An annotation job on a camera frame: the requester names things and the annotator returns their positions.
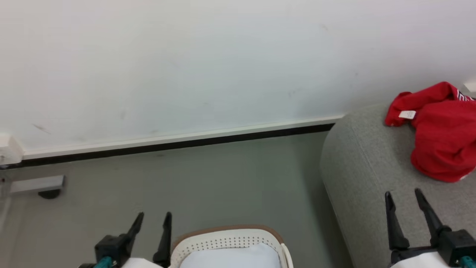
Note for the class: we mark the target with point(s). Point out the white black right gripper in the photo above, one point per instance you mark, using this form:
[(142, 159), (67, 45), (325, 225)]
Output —
[(457, 243)]

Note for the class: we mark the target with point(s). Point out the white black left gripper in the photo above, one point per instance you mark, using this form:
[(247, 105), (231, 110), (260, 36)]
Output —
[(113, 247)]

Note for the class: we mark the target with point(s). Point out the red shirt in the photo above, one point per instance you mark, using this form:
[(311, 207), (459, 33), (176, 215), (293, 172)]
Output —
[(442, 141)]

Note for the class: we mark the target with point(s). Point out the grey fabric sofa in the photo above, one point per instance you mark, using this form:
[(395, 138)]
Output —
[(368, 167)]

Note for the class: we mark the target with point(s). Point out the white cloth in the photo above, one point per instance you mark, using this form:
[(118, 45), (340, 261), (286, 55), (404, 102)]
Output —
[(230, 257)]

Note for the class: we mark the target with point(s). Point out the white perforated laundry basket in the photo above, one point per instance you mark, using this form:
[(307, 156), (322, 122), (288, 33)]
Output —
[(223, 238)]

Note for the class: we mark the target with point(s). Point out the white black baseboard strip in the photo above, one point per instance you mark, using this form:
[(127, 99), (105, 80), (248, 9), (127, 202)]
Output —
[(178, 141)]

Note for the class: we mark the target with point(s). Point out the black round frame foot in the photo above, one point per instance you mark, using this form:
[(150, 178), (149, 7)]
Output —
[(49, 194)]

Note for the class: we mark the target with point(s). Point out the white wall box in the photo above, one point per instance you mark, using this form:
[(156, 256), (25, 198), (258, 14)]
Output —
[(9, 150)]

